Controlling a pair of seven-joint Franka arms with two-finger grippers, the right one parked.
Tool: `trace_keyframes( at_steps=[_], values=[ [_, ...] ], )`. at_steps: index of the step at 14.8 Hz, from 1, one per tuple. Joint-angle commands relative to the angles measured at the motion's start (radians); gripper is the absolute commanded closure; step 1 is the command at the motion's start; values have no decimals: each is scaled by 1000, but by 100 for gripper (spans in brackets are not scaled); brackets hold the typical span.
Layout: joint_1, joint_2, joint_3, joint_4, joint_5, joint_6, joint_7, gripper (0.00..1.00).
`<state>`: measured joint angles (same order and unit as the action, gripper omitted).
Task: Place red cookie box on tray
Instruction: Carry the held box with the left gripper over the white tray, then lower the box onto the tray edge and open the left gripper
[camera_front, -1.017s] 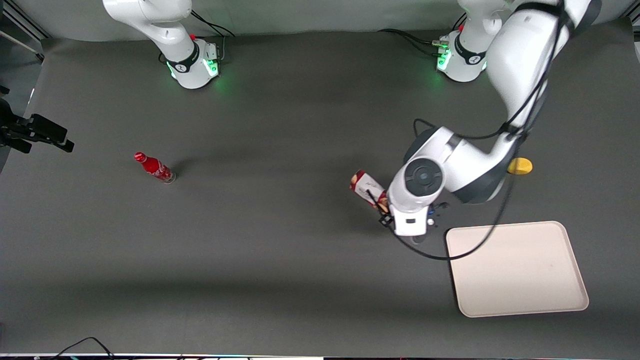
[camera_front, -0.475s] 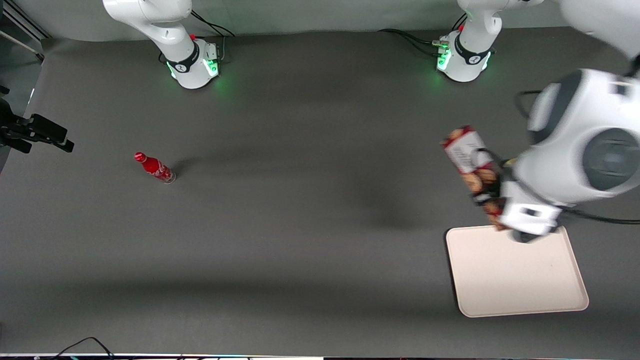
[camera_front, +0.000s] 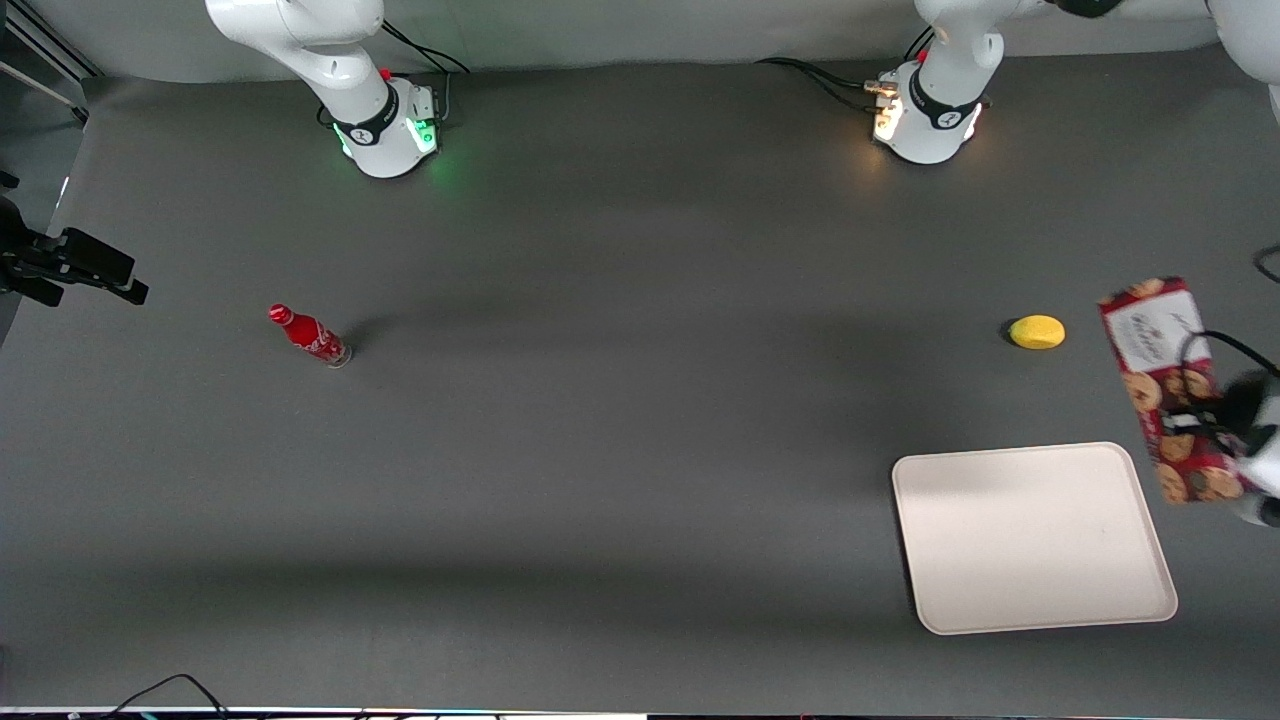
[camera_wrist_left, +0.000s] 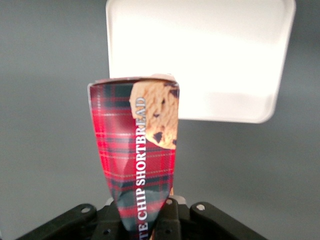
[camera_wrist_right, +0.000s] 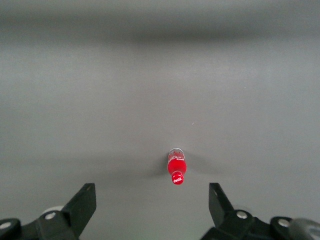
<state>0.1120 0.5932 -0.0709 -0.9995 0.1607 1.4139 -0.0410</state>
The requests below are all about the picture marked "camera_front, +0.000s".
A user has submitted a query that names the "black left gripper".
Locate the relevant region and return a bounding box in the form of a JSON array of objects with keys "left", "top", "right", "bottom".
[{"left": 1160, "top": 370, "right": 1279, "bottom": 453}]

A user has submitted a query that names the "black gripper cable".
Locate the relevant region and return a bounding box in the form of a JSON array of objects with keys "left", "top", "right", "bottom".
[{"left": 1178, "top": 329, "right": 1280, "bottom": 413}]

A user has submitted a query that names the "black right arm base cable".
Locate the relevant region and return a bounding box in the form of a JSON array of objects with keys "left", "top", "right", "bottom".
[{"left": 318, "top": 18, "right": 471, "bottom": 129}]

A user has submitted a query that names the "beige plastic tray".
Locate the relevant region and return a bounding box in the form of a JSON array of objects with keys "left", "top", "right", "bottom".
[{"left": 890, "top": 441, "right": 1179, "bottom": 637}]

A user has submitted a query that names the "black left arm base cable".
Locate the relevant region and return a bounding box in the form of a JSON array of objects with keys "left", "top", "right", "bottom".
[{"left": 755, "top": 30, "right": 936, "bottom": 113}]

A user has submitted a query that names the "red cookie box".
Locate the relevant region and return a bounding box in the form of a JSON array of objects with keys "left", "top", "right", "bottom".
[{"left": 1097, "top": 276, "right": 1248, "bottom": 505}]

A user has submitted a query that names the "thin black table-edge cable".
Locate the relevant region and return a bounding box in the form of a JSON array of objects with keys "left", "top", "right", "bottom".
[{"left": 68, "top": 672, "right": 233, "bottom": 720}]

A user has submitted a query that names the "red cola bottle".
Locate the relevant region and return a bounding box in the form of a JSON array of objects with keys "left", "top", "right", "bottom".
[{"left": 267, "top": 303, "right": 353, "bottom": 369}]

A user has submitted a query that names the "black arm base cable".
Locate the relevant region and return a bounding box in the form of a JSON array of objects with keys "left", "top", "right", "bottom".
[
  {"left": 318, "top": 18, "right": 471, "bottom": 129},
  {"left": 755, "top": 30, "right": 936, "bottom": 113}
]

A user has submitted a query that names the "aluminium frame rail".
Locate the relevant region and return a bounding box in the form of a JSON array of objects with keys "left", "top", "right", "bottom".
[{"left": 0, "top": 0, "right": 103, "bottom": 125}]

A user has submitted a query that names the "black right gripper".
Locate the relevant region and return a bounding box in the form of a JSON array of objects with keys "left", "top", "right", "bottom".
[{"left": 0, "top": 195, "right": 150, "bottom": 308}]

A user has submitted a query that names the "yellow lemon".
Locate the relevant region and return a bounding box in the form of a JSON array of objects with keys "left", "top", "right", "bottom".
[{"left": 1007, "top": 314, "right": 1067, "bottom": 351}]

